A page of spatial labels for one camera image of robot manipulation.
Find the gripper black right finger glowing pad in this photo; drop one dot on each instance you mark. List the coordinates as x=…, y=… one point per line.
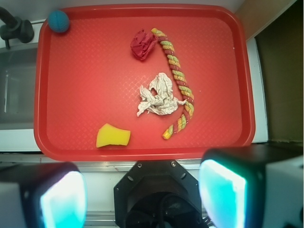
x=257, y=186

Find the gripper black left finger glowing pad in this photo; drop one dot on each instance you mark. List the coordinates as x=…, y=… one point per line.
x=44, y=195

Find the crumpled white paper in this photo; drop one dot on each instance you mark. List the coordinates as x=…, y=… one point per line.
x=158, y=98

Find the crumpled red paper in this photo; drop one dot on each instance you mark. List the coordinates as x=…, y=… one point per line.
x=142, y=44

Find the yellow sponge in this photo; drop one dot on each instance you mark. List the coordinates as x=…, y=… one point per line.
x=110, y=135

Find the red plastic tray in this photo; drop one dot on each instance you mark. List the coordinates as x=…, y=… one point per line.
x=88, y=77

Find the metal sink basin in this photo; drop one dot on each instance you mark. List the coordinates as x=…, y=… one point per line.
x=17, y=87

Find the blue ball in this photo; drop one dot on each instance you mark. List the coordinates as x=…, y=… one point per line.
x=58, y=21

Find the black octagonal mount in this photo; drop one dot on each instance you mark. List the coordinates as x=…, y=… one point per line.
x=158, y=194

